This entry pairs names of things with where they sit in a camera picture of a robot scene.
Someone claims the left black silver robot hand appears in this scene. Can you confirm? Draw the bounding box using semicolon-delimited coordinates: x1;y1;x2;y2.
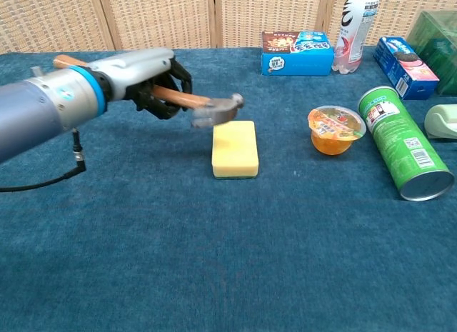
86;47;194;120

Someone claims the wooden handle claw hammer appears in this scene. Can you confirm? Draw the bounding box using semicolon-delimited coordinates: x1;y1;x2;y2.
52;54;246;129

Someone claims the yellow sponge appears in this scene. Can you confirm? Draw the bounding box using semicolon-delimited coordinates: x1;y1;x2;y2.
211;120;260;180

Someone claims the woven bamboo folding screen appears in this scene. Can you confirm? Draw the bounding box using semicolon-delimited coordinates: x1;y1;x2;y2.
0;0;457;55

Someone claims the blue brown snack box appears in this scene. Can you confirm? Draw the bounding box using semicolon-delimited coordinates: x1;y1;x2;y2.
261;31;336;76

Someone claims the dark blue table cloth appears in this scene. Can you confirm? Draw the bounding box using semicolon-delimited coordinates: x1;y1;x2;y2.
0;46;457;332

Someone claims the orange jelly cup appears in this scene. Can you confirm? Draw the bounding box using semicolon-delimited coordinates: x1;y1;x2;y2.
307;105;368;156

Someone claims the white pink drink bottle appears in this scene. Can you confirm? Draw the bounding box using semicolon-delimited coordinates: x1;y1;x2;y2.
331;0;380;76

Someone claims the blue pink cookie box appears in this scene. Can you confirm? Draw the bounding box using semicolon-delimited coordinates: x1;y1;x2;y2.
373;36;441;101

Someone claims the green chips can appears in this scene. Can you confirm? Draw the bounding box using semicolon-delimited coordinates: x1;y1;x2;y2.
358;85;455;202

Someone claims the green transparent box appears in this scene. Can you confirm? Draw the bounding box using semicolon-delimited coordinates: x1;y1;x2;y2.
406;9;457;96

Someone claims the pale green lint roller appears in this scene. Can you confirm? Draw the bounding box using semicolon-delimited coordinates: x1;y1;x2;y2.
423;104;457;140

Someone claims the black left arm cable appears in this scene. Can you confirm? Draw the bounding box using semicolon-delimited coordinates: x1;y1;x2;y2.
0;128;88;193

